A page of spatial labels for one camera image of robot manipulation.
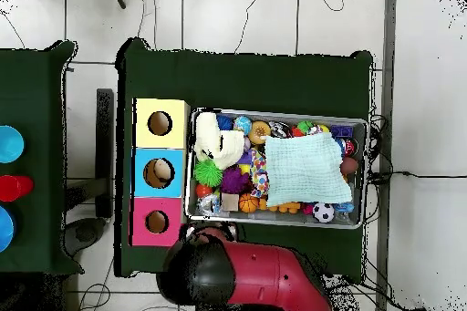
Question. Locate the mint green waffle cloth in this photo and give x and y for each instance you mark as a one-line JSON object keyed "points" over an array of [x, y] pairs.
{"points": [[306, 168]]}

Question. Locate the shallow clear mesh bin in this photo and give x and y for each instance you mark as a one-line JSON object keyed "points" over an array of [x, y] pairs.
{"points": [[363, 132]]}

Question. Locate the blue plastic cup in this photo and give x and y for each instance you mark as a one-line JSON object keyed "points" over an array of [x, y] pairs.
{"points": [[10, 144], [5, 229]]}

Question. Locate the cream waffle cloth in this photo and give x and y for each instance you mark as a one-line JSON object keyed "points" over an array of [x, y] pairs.
{"points": [[230, 150]]}

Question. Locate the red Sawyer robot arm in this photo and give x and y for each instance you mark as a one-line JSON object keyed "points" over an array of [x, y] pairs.
{"points": [[255, 271]]}

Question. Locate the purple spiky toy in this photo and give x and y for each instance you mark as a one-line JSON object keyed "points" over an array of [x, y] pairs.
{"points": [[233, 180]]}

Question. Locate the burger squeeze toy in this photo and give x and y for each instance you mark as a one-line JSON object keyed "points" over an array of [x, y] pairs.
{"points": [[259, 132]]}

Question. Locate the dark green table cloth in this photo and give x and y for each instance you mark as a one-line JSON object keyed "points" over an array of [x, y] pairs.
{"points": [[33, 88], [255, 81]]}

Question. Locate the dark green spiky ball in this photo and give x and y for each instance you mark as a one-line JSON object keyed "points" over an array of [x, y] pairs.
{"points": [[208, 173]]}

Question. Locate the red plastic cup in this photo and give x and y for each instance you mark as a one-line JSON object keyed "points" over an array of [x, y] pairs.
{"points": [[14, 188]]}

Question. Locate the small orange basketball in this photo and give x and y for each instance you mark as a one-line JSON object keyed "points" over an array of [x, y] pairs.
{"points": [[249, 203]]}

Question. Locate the black upright panel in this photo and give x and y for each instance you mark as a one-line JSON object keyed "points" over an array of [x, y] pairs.
{"points": [[104, 143]]}

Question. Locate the globe print ball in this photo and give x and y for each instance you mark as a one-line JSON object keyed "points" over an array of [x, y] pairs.
{"points": [[242, 125]]}

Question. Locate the small soccer ball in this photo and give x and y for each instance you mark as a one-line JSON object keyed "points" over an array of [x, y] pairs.
{"points": [[323, 213]]}

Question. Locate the wooden box with three holes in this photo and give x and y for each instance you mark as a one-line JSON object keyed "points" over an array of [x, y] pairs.
{"points": [[175, 136]]}

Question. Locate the small brown football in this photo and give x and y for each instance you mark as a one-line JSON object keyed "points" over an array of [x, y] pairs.
{"points": [[349, 165]]}

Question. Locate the grey round stand base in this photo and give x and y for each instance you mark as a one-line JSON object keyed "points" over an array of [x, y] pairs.
{"points": [[84, 234]]}

